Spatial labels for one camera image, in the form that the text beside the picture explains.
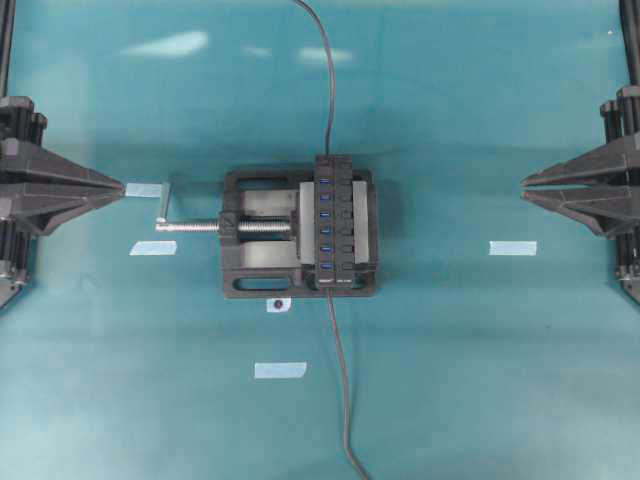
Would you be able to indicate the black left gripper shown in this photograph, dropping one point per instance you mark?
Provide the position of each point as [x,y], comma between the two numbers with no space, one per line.
[38,210]

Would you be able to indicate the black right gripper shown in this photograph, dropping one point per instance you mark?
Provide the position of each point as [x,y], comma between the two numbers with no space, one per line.
[607,211]

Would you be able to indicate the black multiport USB hub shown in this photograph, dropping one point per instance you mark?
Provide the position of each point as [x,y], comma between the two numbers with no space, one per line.
[334,222]

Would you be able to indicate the blue tape strip upper left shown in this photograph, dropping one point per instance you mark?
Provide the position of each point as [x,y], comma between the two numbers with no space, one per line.
[143,190]

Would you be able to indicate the blue tape strip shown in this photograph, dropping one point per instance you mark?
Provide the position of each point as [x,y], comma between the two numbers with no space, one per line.
[154,248]
[143,190]
[513,248]
[279,370]

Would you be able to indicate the blue tape strip right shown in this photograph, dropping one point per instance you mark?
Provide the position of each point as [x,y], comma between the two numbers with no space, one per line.
[513,248]

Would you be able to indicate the black bench vise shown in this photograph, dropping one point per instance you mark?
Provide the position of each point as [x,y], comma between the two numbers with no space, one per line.
[271,265]

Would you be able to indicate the small dark marker sticker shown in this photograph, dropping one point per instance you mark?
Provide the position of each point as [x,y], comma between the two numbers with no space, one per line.
[278,305]

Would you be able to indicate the blue tape strip bottom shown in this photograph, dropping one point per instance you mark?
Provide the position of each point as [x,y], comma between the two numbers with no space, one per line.
[279,370]

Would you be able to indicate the silver vise screw handle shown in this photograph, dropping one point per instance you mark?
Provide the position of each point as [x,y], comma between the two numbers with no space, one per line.
[163,225]

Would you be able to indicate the black frame post right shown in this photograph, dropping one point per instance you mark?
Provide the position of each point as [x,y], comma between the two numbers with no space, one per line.
[629,19]

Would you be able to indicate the black frame post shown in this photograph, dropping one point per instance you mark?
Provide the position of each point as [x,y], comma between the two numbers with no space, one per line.
[7,18]
[629,19]

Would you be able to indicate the black frame post left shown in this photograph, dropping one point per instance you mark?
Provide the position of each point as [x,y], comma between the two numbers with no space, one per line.
[7,18]

